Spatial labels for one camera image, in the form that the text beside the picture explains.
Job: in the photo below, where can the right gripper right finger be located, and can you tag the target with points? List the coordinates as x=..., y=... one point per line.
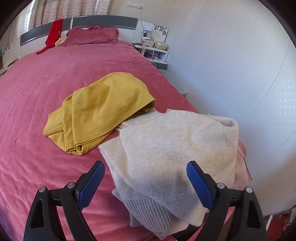
x=247, y=222

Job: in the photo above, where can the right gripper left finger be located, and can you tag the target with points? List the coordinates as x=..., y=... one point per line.
x=43, y=222

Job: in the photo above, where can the mustard yellow sweater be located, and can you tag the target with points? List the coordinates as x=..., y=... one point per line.
x=89, y=115

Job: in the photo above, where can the cream knit sweater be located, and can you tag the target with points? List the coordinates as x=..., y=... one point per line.
x=148, y=161

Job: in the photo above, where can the pink bed cover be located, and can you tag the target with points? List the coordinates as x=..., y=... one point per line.
x=34, y=87

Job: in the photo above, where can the grey bed headboard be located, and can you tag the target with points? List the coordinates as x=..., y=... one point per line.
x=81, y=22

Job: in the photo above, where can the dark pink pillow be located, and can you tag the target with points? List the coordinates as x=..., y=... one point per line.
x=93, y=35

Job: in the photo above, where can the red cloth on headboard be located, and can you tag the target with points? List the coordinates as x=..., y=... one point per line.
x=53, y=36

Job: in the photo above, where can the right side white nightstand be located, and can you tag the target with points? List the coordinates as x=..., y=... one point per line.
x=149, y=40

